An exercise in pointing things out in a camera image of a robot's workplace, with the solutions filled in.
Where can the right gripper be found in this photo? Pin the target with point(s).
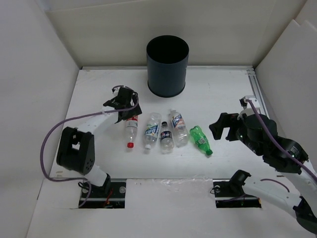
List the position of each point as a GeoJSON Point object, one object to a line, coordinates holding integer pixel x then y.
{"type": "Point", "coordinates": [226, 119]}

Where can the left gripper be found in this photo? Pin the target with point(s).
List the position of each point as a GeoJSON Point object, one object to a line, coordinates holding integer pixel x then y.
{"type": "Point", "coordinates": [134, 112]}

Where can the clear bottle red cap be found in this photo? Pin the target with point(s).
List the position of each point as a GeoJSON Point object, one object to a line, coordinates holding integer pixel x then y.
{"type": "Point", "coordinates": [131, 128]}

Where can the green plastic bottle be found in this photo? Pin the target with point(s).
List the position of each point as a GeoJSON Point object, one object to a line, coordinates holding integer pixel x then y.
{"type": "Point", "coordinates": [201, 140]}

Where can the clear bottle blue green label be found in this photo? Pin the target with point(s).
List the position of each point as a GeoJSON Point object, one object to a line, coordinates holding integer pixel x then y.
{"type": "Point", "coordinates": [152, 130]}

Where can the clear bottle orange blue label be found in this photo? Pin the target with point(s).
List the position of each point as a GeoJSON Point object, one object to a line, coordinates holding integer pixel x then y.
{"type": "Point", "coordinates": [180, 130]}

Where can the clear pepsi bottle black cap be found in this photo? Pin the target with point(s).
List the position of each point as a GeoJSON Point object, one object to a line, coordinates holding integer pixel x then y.
{"type": "Point", "coordinates": [166, 140]}

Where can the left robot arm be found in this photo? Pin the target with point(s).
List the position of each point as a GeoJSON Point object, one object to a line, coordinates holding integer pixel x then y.
{"type": "Point", "coordinates": [76, 150]}

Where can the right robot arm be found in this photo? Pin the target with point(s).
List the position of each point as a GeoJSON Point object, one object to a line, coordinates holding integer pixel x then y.
{"type": "Point", "coordinates": [286, 156]}

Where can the dark blue round bin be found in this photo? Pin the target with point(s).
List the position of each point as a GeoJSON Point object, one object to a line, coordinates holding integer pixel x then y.
{"type": "Point", "coordinates": [167, 60]}

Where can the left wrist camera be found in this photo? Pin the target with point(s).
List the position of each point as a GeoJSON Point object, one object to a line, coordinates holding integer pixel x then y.
{"type": "Point", "coordinates": [116, 89]}

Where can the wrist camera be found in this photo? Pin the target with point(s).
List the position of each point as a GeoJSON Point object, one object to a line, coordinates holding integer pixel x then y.
{"type": "Point", "coordinates": [116, 89]}
{"type": "Point", "coordinates": [249, 103]}

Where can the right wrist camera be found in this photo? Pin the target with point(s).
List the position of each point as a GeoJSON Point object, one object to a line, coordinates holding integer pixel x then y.
{"type": "Point", "coordinates": [249, 103]}

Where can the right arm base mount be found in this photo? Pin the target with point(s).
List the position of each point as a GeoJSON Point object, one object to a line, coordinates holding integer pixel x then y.
{"type": "Point", "coordinates": [228, 192]}

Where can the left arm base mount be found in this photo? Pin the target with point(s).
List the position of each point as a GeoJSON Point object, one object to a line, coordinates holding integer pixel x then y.
{"type": "Point", "coordinates": [114, 199]}

